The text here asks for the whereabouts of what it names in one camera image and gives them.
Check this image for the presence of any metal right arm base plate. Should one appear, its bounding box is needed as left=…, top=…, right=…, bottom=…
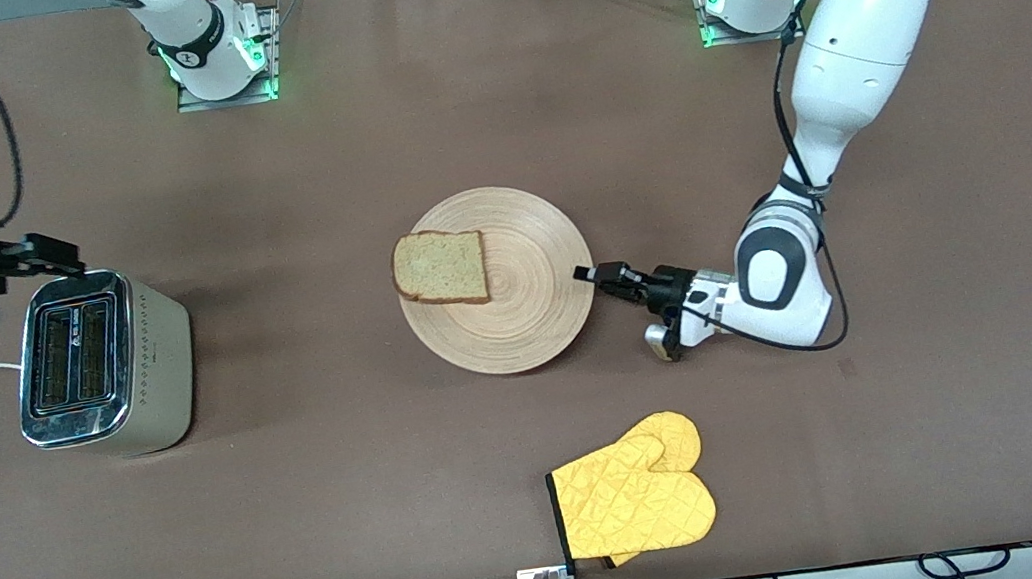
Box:
left=165, top=3, right=285, bottom=115

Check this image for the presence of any brown bread slice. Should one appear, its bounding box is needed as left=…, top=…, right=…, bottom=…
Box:
left=386, top=223, right=494, bottom=317

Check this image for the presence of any silver two-slot toaster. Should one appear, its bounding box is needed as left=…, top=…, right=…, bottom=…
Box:
left=0, top=258, right=209, bottom=472

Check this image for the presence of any yellow quilted oven mitt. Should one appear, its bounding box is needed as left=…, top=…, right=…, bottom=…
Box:
left=539, top=406, right=724, bottom=576

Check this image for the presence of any round wooden plate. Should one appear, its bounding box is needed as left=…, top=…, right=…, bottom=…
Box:
left=384, top=174, right=607, bottom=389

